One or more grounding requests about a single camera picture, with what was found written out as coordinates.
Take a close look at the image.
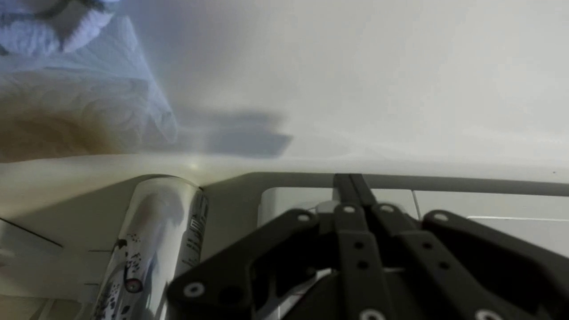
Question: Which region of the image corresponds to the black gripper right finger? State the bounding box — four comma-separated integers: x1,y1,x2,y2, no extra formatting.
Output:
353,173,569,320

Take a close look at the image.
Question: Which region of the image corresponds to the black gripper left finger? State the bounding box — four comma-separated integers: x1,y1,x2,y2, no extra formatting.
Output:
167,173,394,320

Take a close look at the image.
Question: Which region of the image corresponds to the white microwave oven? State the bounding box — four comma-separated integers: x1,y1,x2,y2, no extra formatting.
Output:
200,170,569,320

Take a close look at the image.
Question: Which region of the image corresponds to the stained paper towel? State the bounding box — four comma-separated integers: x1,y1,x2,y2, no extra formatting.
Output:
0,0,177,161

